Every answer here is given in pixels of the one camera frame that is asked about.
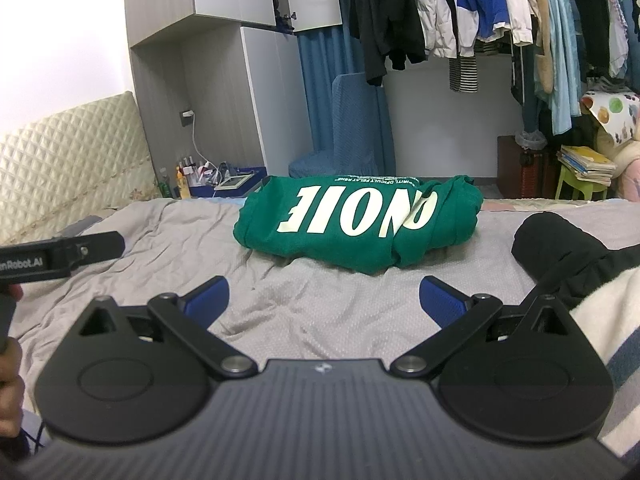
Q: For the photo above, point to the patchwork pillow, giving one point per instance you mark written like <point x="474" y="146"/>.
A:
<point x="80" y="225"/>

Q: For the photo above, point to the green bottle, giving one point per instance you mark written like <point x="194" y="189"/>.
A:
<point x="164" y="187"/>

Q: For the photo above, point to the green stool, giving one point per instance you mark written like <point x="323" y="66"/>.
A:
<point x="575" y="190"/>

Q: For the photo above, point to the person's white striped clothing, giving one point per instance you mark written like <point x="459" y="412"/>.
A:
<point x="615" y="335"/>

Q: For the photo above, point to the grey wardrobe cabinet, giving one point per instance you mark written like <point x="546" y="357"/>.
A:
<point x="220" y="100"/>

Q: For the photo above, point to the black hanging garment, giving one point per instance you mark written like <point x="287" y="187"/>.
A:
<point x="595" y="10"/>

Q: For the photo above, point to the group of small cosmetic bottles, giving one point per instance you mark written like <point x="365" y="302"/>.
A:
<point x="197" y="166"/>

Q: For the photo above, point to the cream quilted headboard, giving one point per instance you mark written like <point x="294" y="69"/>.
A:
<point x="65" y="160"/>

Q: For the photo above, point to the dotted printed cloth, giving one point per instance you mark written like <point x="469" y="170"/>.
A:
<point x="612" y="110"/>

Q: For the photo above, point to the blue plaid cloth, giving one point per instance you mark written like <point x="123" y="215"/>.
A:
<point x="32" y="430"/>

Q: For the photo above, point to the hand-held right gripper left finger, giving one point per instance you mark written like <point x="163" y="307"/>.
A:
<point x="210" y="296"/>

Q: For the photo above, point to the stack of books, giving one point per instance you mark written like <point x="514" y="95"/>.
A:
<point x="587" y="160"/>

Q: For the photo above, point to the blue covered chair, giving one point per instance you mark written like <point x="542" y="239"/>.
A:
<point x="350" y="130"/>

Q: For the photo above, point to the brown wooden box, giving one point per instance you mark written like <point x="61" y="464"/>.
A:
<point x="525" y="175"/>

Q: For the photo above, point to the dark hanging pants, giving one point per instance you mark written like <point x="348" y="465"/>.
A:
<point x="527" y="100"/>

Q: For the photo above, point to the blue curtain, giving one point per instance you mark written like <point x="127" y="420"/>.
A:
<point x="315" y="85"/>

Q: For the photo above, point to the blue white jersey jacket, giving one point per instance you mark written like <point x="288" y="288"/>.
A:
<point x="485" y="5"/>

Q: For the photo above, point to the striped hanging garment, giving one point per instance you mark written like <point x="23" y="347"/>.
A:
<point x="462" y="72"/>

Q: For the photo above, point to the black hanging jacket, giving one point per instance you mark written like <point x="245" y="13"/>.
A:
<point x="380" y="10"/>

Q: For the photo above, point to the yellow bottle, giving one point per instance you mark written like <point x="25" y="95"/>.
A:
<point x="182" y="182"/>

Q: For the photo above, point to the wall socket with charger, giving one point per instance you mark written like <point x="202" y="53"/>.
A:
<point x="186" y="119"/>

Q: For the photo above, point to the grey bed blanket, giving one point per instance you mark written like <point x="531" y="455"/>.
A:
<point x="300" y="300"/>

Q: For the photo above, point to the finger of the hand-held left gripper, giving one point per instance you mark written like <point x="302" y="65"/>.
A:
<point x="100" y="247"/>

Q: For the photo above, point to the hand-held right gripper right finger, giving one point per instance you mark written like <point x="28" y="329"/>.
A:
<point x="442" y="301"/>

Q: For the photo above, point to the white puffer jacket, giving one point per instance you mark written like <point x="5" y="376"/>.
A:
<point x="435" y="15"/>

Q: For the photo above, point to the white tablet device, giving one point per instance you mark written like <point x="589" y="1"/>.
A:
<point x="235" y="181"/>

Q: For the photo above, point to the tan hanging coat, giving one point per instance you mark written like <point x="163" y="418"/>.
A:
<point x="537" y="10"/>

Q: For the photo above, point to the green hoodie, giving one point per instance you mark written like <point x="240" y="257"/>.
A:
<point x="350" y="240"/>

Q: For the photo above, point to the person's left hand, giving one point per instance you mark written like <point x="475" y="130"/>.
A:
<point x="10" y="390"/>

